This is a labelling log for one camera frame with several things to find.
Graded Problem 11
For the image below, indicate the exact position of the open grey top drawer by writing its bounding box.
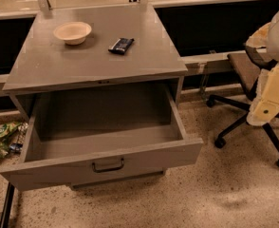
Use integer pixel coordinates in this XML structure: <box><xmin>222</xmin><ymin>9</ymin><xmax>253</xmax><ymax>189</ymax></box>
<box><xmin>0</xmin><ymin>82</ymin><xmax>203</xmax><ymax>191</ymax></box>

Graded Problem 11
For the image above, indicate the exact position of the black drawer handle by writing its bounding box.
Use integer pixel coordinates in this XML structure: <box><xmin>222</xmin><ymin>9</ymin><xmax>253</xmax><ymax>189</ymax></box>
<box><xmin>91</xmin><ymin>158</ymin><xmax>124</xmax><ymax>174</ymax></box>

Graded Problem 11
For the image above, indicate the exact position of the white paper bowl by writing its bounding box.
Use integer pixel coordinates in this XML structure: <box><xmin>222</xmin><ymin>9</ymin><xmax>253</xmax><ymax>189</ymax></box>
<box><xmin>53</xmin><ymin>22</ymin><xmax>92</xmax><ymax>46</ymax></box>

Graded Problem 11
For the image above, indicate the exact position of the grey metal cabinet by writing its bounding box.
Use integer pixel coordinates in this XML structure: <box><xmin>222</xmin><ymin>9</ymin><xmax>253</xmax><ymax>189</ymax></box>
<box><xmin>2</xmin><ymin>4</ymin><xmax>189</xmax><ymax>123</ymax></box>

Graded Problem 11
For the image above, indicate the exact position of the black floor stand leg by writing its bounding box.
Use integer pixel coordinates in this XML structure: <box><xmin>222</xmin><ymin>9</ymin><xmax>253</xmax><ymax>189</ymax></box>
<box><xmin>0</xmin><ymin>182</ymin><xmax>14</xmax><ymax>228</ymax></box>

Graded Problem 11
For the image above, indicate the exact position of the blue snack packet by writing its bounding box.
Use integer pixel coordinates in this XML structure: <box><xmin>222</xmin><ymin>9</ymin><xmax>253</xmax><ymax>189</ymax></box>
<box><xmin>9</xmin><ymin>143</ymin><xmax>23</xmax><ymax>153</ymax></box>

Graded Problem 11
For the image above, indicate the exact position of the silver snack packet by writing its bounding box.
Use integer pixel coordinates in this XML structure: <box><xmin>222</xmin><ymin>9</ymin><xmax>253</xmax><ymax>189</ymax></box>
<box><xmin>17</xmin><ymin>123</ymin><xmax>28</xmax><ymax>144</ymax></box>

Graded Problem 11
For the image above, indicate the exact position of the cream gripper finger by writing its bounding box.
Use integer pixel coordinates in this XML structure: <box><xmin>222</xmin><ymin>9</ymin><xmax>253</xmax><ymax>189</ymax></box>
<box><xmin>247</xmin><ymin>63</ymin><xmax>279</xmax><ymax>126</ymax></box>

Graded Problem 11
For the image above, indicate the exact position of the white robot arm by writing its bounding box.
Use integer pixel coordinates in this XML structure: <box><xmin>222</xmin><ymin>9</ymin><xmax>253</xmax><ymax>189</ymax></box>
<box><xmin>246</xmin><ymin>11</ymin><xmax>279</xmax><ymax>126</ymax></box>

